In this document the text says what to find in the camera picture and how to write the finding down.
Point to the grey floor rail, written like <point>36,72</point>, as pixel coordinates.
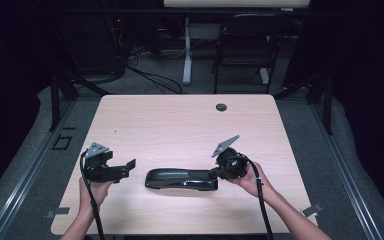
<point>30,170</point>
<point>346,173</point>

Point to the person's right hand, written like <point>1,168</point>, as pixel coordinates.
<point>253,183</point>

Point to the white desk top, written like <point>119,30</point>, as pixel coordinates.
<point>236,3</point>

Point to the grey tape piece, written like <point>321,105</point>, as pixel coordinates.
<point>58,211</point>
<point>311,210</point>

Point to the white desk foot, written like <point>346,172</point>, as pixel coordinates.
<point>264,76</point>

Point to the black folding chair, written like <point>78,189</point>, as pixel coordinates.
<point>246,50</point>

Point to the round table grommet hole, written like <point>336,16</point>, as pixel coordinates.
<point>221,107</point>

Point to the black metal stand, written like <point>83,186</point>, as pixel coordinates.
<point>56,100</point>
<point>326,103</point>

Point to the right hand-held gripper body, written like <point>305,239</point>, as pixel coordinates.
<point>233,163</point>

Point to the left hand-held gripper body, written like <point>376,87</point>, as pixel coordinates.
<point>98,163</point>

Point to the person's left hand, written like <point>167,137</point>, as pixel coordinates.
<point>95,193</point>

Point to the white desk leg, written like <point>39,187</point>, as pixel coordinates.
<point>187,50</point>

